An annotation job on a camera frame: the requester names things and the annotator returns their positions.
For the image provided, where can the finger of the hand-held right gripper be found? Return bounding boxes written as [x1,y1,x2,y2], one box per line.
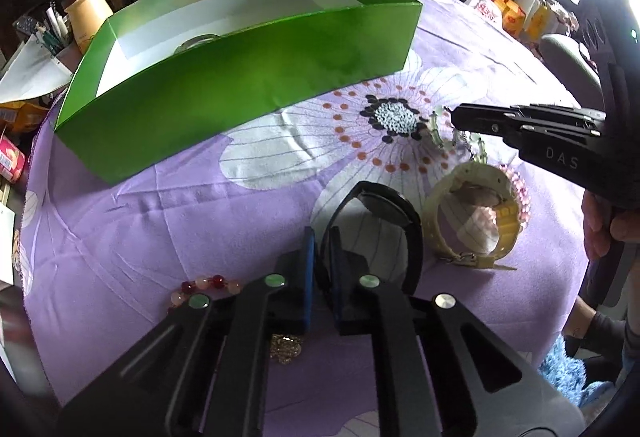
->
[510,103,608,124]
[452,103,603,139]

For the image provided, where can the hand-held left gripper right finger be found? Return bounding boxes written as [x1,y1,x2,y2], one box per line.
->
[320,227,586,437]

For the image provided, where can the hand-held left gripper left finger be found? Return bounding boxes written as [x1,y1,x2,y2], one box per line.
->
[57,226,317,437]

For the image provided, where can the silver green chain bracelet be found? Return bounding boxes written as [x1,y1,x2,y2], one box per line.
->
[427,107,488,163]

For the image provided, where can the gold flower brooch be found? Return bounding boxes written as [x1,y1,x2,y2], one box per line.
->
[270,334,303,364]

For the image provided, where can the pale pink bead bracelet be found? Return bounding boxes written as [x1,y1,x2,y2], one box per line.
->
[495,164,532,223]

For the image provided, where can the black wristwatch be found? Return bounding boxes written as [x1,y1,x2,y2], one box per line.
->
[320,182,426,298]

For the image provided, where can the red pink bead bracelet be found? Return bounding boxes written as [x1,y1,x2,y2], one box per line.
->
[167,273,246,313]

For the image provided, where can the cream wristwatch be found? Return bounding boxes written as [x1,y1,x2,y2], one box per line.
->
[420,161,531,272]

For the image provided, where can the green cardboard box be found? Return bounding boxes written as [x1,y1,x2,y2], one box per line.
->
[54,0,423,185]

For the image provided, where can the person's right hand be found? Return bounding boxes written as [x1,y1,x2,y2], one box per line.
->
[581,191,640,263]

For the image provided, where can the grey chair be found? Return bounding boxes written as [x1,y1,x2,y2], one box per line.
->
[540,34,603,108]

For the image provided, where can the yellow cardboard box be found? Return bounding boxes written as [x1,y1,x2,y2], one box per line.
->
[522,0,551,43]

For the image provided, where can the white red plastic bag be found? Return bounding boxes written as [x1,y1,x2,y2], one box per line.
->
[465,0,503,25]

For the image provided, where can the orange cardboard box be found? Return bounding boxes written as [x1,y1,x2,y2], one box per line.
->
[487,0,526,35]

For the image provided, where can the purple floral tablecloth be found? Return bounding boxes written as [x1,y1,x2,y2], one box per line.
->
[22,0,601,437]

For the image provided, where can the person's leg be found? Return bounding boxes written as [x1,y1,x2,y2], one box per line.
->
[565,297,628,360]

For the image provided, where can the blue fluffy slipper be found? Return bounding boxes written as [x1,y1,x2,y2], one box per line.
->
[540,337,616,408]

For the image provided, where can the silver bangle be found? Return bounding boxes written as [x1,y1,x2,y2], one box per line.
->
[172,34,221,55]

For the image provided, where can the pink snack packet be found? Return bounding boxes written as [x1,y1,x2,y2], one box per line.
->
[0,137,26,180]

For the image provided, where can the orange snack box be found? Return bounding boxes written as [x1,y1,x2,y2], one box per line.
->
[0,102,48,133]

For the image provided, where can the yellow bottle brown cap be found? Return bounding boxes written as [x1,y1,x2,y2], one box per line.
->
[52,0,115,55]

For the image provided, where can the white board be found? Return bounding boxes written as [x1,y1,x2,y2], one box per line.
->
[0,34,73,105]

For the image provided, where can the pen holder with pens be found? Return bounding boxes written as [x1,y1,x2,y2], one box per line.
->
[42,2,71,55]

